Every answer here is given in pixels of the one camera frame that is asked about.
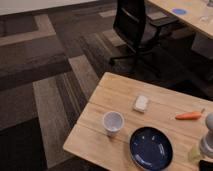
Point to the white paper cup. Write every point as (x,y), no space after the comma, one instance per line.
(112,122)

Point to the orange carrot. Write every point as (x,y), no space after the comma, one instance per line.
(194,115)

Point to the dark blue plate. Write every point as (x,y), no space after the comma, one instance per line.
(150,149)

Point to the clear drinking glass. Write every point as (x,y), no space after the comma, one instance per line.
(207,14)

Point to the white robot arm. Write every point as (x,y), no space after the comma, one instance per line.
(209,125)

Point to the white eraser block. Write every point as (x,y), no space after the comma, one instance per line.
(141,103)

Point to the black phone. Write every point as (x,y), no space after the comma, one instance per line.
(205,165)

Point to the black office chair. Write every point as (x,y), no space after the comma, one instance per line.
(140,32)

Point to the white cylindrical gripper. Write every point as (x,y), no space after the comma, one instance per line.
(206,147)

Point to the blue round coaster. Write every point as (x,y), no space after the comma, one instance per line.
(179,11)

